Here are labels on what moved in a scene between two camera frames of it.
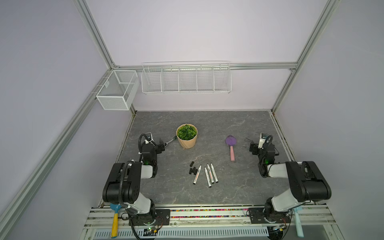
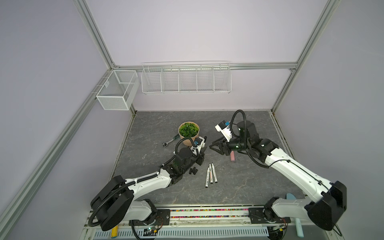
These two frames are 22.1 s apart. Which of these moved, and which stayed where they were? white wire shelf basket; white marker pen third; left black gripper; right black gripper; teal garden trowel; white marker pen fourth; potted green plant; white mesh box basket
Moved: left black gripper; right black gripper
Stayed: white wire shelf basket; white mesh box basket; white marker pen third; potted green plant; white marker pen fourth; teal garden trowel
